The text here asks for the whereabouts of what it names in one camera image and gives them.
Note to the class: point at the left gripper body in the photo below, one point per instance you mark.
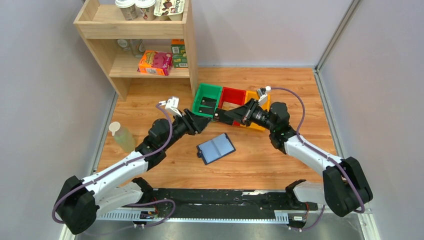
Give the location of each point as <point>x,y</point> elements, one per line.
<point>181,126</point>

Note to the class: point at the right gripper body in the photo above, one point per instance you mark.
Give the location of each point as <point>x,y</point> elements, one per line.
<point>258,116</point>

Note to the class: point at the navy blue card holder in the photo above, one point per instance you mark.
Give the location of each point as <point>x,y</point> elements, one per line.
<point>215,149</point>

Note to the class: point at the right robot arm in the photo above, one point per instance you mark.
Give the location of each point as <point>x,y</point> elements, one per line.
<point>344,189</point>

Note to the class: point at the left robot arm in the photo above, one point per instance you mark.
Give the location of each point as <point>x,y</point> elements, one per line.
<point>81,201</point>

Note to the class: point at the black card in bin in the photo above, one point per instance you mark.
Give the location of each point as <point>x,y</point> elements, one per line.
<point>208,102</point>

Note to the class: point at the red plastic bin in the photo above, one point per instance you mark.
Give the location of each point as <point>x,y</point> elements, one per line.
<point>231,98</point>

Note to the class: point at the yellow plastic bin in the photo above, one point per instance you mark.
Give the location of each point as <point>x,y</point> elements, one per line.
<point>265,106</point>

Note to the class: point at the green plastic bin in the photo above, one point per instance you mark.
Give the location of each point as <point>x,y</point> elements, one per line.
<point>206,90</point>

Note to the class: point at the green liquid bottle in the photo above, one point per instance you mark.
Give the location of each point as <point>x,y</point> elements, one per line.
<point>122,136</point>

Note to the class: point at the green juice carton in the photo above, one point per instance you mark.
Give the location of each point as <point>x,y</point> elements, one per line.
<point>179,54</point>

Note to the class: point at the orange pink snack box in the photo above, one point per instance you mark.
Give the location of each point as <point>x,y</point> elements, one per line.
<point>156,63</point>

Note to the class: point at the clear bottle on shelf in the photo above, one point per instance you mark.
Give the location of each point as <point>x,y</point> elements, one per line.
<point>135,46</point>

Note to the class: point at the chocolate pudding cup pack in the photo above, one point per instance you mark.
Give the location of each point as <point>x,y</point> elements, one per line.
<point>169,9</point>

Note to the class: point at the white lidded cup right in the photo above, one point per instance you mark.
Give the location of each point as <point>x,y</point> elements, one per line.
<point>147,8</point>

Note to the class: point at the white lidded cup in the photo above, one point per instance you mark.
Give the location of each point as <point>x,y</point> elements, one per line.
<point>147,8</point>
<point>127,8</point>

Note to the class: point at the white lidded cup left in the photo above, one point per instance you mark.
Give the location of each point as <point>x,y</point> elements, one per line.
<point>127,8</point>

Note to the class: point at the wooden shelf unit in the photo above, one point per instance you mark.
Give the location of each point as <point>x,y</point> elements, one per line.
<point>101,25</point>

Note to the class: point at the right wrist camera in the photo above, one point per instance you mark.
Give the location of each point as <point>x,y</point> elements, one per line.
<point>262,94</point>

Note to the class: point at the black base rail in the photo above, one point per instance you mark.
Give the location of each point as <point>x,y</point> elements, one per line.
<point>184,203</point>

